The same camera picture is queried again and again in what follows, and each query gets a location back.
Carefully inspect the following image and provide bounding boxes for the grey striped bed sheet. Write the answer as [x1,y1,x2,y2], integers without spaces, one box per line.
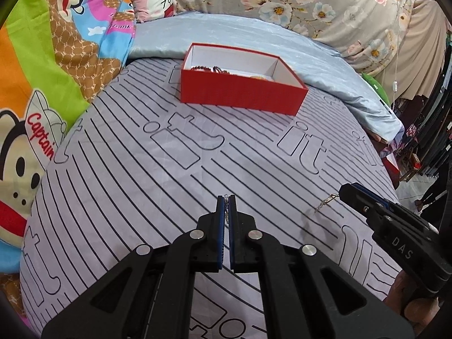
[19,56,403,339]

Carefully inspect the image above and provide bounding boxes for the green plastic item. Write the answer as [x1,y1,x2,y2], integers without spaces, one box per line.
[362,72,391,108]

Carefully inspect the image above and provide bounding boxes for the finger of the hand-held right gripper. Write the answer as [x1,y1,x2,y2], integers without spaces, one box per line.
[338,182,393,227]
[353,182,438,234]

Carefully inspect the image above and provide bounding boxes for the white cable with switch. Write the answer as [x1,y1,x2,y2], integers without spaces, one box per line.
[390,0,403,114]

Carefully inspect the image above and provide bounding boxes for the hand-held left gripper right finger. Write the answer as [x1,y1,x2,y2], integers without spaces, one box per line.
[228,195,414,339]

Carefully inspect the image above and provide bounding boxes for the beige hanging cloth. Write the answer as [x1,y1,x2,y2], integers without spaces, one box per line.
[374,0,452,97]

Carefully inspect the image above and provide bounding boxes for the light blue satin blanket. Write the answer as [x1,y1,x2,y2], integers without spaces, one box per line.
[127,12,405,142]

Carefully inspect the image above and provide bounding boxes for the grey floral quilt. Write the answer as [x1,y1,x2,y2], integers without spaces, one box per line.
[155,0,424,75]

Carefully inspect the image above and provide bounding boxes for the cartoon monkey blanket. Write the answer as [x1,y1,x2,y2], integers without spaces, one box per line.
[0,0,138,329]

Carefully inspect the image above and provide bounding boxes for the silver flower earring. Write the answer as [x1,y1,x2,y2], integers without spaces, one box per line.
[218,194,234,224]
[314,192,340,214]

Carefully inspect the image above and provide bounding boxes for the dark hanging clothes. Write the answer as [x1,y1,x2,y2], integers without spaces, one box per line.
[413,32,452,191]

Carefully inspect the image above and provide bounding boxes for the person's right hand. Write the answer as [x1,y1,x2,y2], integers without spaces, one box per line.
[385,270,442,329]

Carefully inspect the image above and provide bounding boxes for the dark red bead strand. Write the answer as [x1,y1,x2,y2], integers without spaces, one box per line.
[191,64,232,75]

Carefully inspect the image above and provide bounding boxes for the red cardboard box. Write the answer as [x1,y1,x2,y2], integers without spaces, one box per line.
[180,42,309,116]

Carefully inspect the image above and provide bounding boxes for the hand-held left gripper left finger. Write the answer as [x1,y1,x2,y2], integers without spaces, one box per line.
[40,195,225,339]

